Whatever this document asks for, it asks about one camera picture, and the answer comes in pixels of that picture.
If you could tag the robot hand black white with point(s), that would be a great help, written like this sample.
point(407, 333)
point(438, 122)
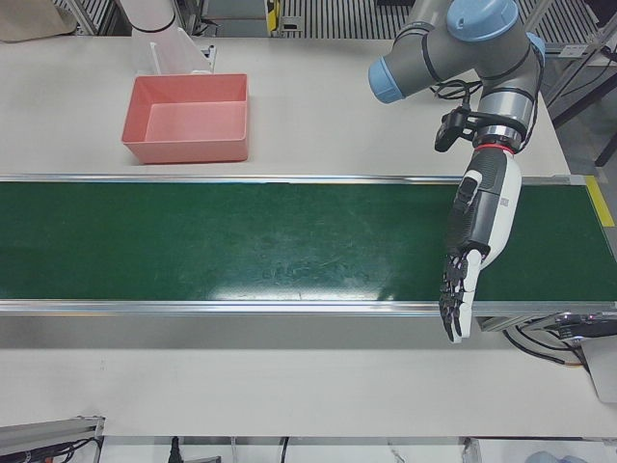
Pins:
point(496, 212)

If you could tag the pink plastic box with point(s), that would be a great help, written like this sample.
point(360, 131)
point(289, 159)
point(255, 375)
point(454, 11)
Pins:
point(188, 116)

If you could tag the grey flat device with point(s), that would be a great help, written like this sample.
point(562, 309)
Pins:
point(602, 371)

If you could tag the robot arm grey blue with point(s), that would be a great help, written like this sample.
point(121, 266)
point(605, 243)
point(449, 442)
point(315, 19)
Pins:
point(458, 43)

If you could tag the beige cloth bag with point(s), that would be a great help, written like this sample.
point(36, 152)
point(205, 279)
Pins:
point(34, 19)

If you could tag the green conveyor belt aluminium frame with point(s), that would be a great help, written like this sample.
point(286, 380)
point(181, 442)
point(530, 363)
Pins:
point(193, 241)

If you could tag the aluminium profile bar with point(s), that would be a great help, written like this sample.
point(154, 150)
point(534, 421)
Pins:
point(48, 434)

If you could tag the white metal mounting bracket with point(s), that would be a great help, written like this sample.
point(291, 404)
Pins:
point(178, 53)

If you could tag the white cylindrical column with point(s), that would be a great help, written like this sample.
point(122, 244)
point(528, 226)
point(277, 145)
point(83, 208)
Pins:
point(147, 14)

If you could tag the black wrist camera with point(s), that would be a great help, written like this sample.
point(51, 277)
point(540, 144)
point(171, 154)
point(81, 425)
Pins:
point(448, 130)

